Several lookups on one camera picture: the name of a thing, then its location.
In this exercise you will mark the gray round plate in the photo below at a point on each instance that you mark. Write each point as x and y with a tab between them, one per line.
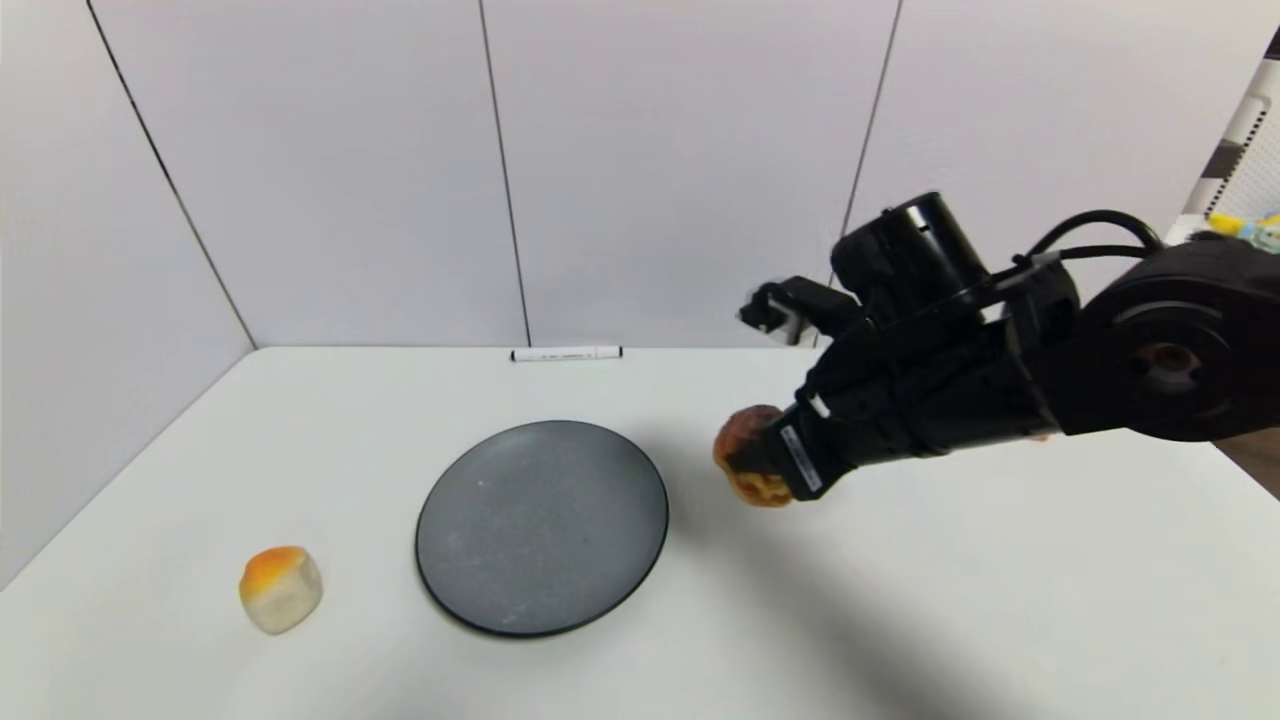
540	525

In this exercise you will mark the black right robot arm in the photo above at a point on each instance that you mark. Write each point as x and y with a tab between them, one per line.
1170	345

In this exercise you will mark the white marker with black caps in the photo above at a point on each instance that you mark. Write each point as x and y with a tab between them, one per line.
566	354

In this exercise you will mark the brown cream puff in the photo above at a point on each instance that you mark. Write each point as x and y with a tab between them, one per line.
745	440

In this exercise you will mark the orange topped white bun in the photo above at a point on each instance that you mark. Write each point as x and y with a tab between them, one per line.
281	590

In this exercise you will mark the yellow and blue toy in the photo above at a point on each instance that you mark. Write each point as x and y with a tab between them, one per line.
1245	226

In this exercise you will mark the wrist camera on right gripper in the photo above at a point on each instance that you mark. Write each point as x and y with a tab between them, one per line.
790	305

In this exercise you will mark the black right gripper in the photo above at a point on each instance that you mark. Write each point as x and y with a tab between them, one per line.
800	460

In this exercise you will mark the white pegboard panel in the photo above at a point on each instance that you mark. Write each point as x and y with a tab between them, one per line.
1250	150

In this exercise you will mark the white side desk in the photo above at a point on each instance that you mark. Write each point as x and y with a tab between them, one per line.
1180	230

